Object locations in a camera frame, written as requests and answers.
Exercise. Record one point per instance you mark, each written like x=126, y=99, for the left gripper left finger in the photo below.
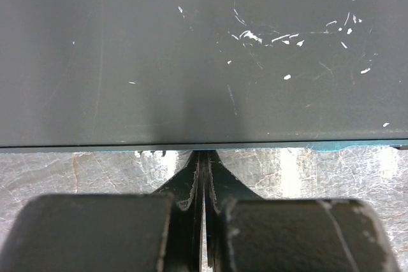
x=160, y=231

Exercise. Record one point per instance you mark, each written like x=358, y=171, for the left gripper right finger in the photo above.
x=246, y=232

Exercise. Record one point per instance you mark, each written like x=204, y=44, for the dark grey network switch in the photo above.
x=105, y=75

